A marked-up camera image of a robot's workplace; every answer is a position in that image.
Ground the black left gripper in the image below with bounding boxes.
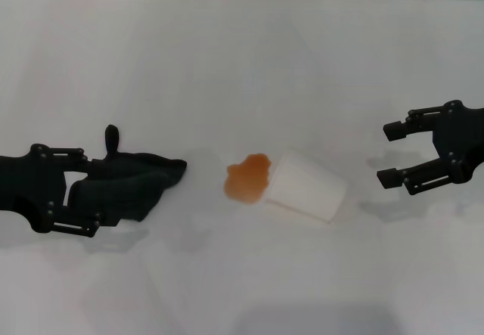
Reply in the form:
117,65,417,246
0,144,122,237

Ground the white plastic cup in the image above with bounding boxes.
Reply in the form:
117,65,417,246
265,150,348,225

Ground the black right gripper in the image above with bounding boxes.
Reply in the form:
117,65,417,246
377,100,484,196

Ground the dark cloth rag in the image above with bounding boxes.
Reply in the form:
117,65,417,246
66,124,188,225

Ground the orange-brown liquid stain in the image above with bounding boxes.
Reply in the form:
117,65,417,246
223,154,272,205

